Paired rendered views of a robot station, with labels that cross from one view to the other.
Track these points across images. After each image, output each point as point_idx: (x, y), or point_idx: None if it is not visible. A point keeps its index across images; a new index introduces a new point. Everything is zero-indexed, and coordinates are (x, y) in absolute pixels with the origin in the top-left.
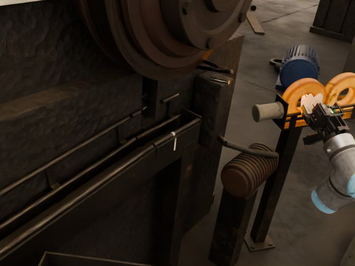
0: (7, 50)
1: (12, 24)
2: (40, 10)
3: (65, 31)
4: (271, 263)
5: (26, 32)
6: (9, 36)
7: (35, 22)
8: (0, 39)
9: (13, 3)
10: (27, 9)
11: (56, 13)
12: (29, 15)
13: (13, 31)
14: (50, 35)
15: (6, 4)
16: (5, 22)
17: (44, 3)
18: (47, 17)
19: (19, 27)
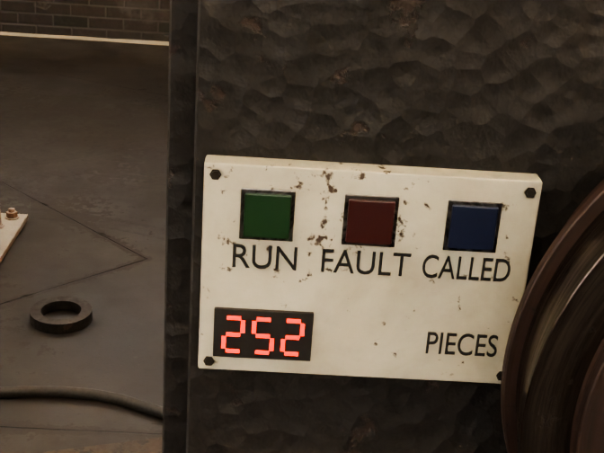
0: (348, 450)
1: (373, 406)
2: (443, 393)
3: (494, 445)
4: None
5: (397, 427)
6: (359, 426)
7: (423, 413)
8: (339, 427)
9: (376, 376)
10: (413, 386)
11: (481, 406)
12: (413, 397)
13: (370, 419)
14: (453, 443)
15: (360, 376)
16: (357, 401)
17: (455, 381)
18: (455, 409)
19: (386, 415)
